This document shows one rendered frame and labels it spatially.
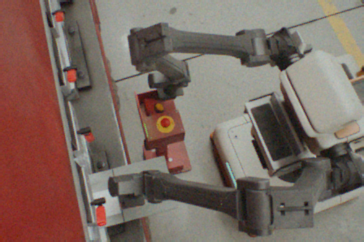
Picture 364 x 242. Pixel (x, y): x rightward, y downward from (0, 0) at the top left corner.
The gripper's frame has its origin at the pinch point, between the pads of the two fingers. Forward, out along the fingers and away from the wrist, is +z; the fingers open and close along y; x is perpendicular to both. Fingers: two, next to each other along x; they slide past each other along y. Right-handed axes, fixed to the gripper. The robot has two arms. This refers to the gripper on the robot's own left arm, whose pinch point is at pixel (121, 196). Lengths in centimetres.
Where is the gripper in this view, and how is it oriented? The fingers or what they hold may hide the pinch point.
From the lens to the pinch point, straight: 134.5
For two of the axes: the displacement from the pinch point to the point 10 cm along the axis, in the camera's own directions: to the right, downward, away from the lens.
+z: -4.8, 3.9, 7.9
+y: 2.5, 9.2, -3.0
